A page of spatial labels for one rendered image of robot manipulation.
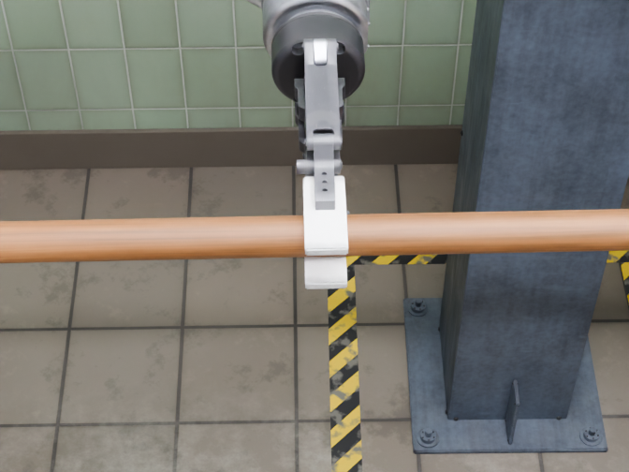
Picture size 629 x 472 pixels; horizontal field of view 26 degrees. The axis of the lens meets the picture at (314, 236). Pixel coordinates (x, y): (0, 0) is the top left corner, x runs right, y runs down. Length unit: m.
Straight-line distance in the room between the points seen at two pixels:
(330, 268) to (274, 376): 1.38
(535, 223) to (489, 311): 1.09
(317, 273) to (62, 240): 0.18
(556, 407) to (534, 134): 0.65
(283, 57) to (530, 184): 0.83
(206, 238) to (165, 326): 1.47
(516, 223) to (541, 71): 0.75
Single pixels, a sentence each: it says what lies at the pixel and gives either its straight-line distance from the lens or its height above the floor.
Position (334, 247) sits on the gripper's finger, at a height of 1.22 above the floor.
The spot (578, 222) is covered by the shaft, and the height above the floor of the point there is 1.21.
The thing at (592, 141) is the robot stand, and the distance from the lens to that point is 1.82.
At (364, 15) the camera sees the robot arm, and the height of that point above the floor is 1.22.
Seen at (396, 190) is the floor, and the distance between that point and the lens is 2.63.
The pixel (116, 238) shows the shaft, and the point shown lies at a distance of 0.97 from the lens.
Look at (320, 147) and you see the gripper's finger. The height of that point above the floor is 1.24.
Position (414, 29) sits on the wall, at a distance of 2.46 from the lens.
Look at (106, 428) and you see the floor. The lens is 2.32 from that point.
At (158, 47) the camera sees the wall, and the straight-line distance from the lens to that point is 2.48.
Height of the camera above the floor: 1.94
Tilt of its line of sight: 49 degrees down
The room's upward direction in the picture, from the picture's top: straight up
